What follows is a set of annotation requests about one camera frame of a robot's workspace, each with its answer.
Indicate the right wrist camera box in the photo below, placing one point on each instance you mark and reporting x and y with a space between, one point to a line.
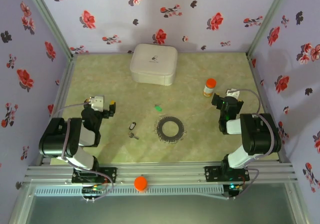
233 93

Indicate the white zip case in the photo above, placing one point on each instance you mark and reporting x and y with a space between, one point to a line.
153 64

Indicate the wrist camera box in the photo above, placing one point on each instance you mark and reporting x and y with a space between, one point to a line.
233 93
96 103

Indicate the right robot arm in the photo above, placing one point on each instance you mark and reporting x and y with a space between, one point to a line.
260 134

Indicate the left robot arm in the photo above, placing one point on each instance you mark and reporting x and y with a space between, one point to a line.
55 139

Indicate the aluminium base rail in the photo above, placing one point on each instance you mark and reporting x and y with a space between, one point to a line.
162 171

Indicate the orange cap pill bottle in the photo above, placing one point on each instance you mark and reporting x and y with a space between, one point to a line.
209 88

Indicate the key with black tag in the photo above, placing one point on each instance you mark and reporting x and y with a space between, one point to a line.
131 125

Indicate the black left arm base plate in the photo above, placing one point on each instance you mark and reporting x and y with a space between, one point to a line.
110 174

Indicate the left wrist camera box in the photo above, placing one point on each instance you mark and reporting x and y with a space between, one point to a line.
96 103

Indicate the orange round button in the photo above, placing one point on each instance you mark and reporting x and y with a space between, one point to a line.
140 182

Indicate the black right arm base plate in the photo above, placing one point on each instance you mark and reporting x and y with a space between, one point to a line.
212 174

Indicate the aluminium corner post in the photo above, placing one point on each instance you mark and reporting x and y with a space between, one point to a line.
50 22
267 19

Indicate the small circuit board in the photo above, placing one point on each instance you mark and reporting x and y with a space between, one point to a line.
93 190
233 189

